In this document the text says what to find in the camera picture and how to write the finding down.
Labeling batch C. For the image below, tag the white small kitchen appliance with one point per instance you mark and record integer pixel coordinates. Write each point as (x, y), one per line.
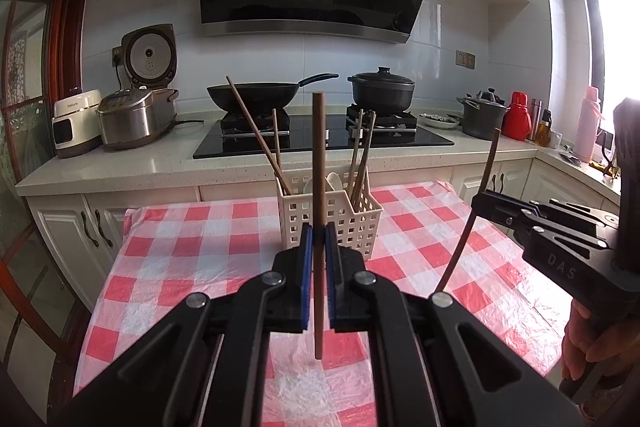
(75, 124)

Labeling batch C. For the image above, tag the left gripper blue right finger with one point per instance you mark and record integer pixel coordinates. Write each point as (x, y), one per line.
(361, 301)

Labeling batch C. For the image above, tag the silver open rice cooker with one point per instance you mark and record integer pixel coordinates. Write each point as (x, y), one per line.
(143, 109)

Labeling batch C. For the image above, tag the wall power outlet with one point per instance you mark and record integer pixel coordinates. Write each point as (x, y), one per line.
(465, 59)

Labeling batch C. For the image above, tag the white lower cabinets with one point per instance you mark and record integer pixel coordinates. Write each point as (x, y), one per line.
(101, 186)

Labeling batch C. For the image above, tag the red white checkered tablecloth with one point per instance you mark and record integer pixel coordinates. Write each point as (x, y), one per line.
(170, 251)

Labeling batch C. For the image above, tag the red thermos jug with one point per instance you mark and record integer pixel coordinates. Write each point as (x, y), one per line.
(516, 123)

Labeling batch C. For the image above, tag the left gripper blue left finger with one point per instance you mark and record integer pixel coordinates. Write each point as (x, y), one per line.
(220, 380)

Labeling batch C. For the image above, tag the dark grey stock pot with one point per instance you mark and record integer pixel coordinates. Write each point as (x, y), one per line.
(482, 114)

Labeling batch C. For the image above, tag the black wok pan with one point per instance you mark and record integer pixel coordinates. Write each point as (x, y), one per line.
(261, 97)

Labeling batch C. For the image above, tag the red wooden glass door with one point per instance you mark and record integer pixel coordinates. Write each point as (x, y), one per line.
(39, 65)

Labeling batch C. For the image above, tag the pink water bottle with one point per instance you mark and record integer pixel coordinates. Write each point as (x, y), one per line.
(588, 125)

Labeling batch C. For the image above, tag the white perforated utensil basket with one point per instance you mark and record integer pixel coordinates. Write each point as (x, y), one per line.
(356, 227)

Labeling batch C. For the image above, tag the oil bottle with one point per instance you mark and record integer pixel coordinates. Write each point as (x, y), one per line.
(543, 132)

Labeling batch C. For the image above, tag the person's right hand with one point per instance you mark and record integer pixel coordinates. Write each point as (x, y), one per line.
(618, 345)

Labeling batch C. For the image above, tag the steel vacuum flask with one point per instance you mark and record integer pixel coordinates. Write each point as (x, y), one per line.
(535, 111)

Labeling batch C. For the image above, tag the black lidded casserole pot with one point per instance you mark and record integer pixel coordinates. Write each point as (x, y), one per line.
(382, 91)

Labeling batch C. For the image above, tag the small white dish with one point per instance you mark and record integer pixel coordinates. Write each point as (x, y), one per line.
(438, 121)

